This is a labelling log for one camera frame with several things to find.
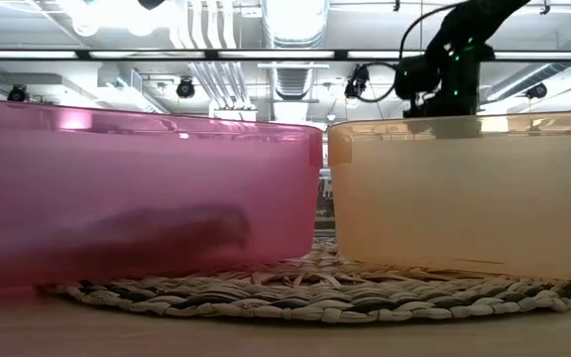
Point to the black ceiling spotlight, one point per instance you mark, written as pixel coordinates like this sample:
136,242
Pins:
536,91
356,84
17,93
185,89

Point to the orange translucent plastic bin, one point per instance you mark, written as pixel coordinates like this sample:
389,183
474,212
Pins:
464,208

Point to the clear round glass plate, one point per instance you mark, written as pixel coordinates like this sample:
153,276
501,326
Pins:
290,297

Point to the pink translucent plastic bin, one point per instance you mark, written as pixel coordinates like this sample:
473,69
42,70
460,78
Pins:
117,173

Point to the white ceiling pipes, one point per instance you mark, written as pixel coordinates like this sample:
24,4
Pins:
216,30

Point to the silver ventilation duct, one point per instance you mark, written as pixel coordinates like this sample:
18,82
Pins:
293,82

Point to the linear ceiling light strip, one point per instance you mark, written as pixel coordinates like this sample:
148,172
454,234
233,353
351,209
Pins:
265,54

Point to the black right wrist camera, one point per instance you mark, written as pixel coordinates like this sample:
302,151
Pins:
414,74

